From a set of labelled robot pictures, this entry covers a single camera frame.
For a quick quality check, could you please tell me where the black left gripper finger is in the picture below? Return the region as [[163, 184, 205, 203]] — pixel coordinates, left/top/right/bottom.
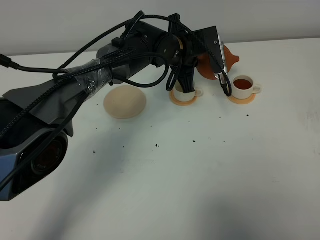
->
[[175, 64, 195, 94], [168, 13, 187, 35]]

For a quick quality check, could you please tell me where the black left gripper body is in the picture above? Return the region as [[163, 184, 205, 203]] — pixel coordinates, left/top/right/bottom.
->
[[154, 31, 203, 71]]

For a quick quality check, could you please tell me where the brown clay teapot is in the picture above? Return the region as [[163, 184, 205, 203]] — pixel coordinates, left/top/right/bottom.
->
[[196, 45, 240, 80]]

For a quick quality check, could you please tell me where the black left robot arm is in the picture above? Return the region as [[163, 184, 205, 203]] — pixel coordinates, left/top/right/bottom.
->
[[0, 12, 203, 201]]

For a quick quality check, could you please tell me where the beige round teapot saucer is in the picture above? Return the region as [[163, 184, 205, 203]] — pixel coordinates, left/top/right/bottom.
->
[[103, 85, 147, 120]]

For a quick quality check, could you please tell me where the white teacup left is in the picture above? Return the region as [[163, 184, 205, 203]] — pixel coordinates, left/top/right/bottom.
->
[[173, 82, 204, 103]]

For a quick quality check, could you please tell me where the white teacup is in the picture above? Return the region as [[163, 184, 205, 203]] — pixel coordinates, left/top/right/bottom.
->
[[173, 82, 204, 103], [231, 75, 262, 100]]

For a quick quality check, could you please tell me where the orange coaster left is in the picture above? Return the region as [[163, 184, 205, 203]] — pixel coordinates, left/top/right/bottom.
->
[[169, 91, 198, 107]]

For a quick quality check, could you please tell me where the orange coaster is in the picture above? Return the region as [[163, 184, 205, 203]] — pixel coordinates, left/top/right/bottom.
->
[[169, 91, 198, 107], [228, 86, 257, 105]]

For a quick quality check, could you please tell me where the white teacup right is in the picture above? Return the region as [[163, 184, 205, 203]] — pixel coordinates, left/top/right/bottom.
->
[[231, 75, 262, 100]]

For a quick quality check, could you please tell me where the orange coaster right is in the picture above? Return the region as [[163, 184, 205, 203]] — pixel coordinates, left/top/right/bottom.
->
[[228, 86, 257, 105]]

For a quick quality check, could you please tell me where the black left camera cable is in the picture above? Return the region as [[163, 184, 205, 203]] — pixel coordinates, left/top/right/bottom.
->
[[0, 10, 233, 191]]

